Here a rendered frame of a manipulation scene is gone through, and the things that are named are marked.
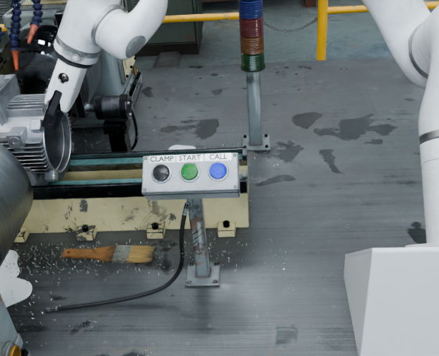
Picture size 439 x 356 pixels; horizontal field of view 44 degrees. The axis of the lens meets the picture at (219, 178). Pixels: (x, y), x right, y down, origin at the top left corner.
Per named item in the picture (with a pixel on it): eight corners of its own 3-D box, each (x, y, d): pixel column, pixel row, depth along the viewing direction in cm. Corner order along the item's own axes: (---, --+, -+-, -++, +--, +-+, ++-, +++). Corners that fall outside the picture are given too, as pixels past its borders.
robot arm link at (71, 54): (95, 60, 99) (90, 74, 100) (105, 42, 106) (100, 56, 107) (50, 39, 97) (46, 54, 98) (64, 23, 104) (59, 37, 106)
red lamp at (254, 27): (239, 38, 134) (238, 20, 131) (240, 30, 139) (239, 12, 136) (264, 37, 133) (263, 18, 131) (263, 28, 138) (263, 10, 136)
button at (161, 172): (153, 183, 96) (151, 180, 95) (154, 167, 97) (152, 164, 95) (170, 183, 96) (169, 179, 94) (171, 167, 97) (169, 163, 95)
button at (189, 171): (182, 182, 96) (180, 179, 94) (182, 166, 97) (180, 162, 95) (198, 181, 96) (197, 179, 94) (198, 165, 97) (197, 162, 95)
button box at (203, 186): (146, 200, 100) (140, 193, 95) (148, 164, 102) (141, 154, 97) (240, 198, 98) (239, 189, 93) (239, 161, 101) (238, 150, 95)
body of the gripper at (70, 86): (88, 70, 99) (70, 119, 105) (101, 49, 108) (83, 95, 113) (49, 52, 98) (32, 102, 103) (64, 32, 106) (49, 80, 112)
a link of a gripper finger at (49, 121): (61, 111, 106) (52, 138, 110) (66, 104, 109) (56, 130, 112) (46, 104, 106) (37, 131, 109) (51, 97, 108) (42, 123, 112)
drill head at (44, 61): (-8, 149, 138) (-41, 55, 124) (42, 82, 172) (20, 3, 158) (88, 145, 136) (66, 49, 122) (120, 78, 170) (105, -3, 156)
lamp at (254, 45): (240, 55, 136) (239, 38, 134) (240, 46, 141) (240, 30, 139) (264, 54, 136) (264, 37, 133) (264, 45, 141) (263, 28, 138)
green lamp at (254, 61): (241, 72, 139) (240, 55, 136) (241, 63, 144) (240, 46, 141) (264, 71, 138) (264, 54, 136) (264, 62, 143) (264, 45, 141)
